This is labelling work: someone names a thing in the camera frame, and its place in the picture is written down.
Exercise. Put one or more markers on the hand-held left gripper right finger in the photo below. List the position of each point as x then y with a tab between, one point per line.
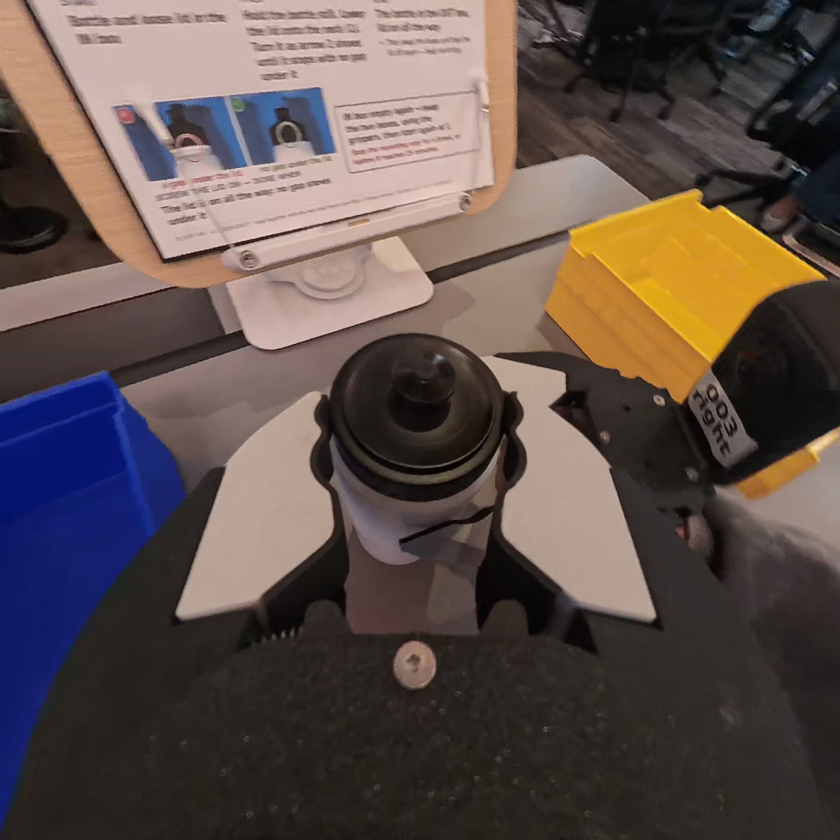
577	525

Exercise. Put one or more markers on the yellow plastic bin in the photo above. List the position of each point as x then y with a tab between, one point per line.
656	289

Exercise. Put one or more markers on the black pole stand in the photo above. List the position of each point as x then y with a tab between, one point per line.
26	229

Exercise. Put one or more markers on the blue plastic bin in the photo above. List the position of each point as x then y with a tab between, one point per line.
65	492

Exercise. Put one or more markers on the instruction board on stand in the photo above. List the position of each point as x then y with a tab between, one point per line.
197	65

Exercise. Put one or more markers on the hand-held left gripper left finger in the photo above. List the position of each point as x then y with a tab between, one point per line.
262	525

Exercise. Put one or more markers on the white plastic bottle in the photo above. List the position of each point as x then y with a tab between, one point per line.
374	525

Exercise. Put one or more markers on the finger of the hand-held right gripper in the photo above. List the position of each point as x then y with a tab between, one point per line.
446	541
531	377

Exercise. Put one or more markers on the wooden instruction board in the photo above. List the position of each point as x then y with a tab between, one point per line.
502	98

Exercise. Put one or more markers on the black bottle lid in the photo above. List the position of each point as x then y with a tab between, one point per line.
367	420

